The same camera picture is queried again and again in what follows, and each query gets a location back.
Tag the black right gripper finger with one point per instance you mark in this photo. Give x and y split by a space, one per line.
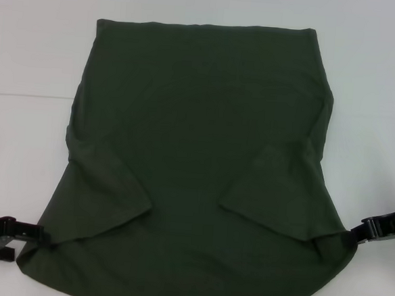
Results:
368 229

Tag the dark green t-shirt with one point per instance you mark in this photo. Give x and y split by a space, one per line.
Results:
191 137

